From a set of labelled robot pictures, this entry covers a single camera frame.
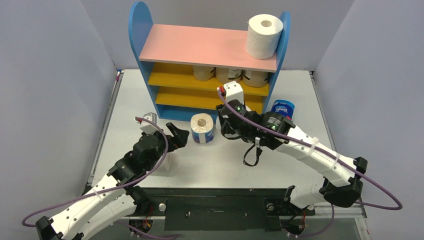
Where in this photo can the blue shelf with coloured boards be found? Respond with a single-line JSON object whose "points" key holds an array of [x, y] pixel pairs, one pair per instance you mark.
{"points": [[167, 53]]}

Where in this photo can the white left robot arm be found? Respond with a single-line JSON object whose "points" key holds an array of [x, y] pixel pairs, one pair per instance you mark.
{"points": [[117, 194]]}

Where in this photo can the brown printed paper roll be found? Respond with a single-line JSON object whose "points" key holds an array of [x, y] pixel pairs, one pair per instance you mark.
{"points": [[203, 73]]}

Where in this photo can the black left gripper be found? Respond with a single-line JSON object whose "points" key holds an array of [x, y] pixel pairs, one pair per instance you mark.
{"points": [[179, 139]]}

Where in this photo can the white roll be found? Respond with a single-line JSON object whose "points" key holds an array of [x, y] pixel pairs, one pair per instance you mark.
{"points": [[263, 34], [166, 164]]}

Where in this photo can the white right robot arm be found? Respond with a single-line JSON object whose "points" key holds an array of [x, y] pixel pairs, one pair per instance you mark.
{"points": [[341, 187]]}

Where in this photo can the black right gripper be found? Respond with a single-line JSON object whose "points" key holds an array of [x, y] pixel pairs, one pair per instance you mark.
{"points": [[226, 114]]}

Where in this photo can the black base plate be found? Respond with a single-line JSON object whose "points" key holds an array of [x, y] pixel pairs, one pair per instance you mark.
{"points": [[216, 209]]}

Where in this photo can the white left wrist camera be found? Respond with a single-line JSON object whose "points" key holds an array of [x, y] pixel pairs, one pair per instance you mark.
{"points": [[144, 122]]}

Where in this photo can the blue roll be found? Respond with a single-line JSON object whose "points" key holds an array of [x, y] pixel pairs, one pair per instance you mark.
{"points": [[284, 108], [202, 128]]}

